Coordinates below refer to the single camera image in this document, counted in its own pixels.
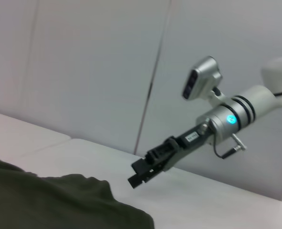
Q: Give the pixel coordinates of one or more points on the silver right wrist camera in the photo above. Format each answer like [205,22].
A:
[203,74]

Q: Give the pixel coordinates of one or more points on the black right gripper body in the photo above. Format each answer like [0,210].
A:
[193,139]

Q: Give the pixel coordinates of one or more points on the dark green t-shirt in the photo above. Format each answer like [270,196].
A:
[60,202]

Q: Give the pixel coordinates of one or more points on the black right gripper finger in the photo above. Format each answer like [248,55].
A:
[137,181]
[160,150]

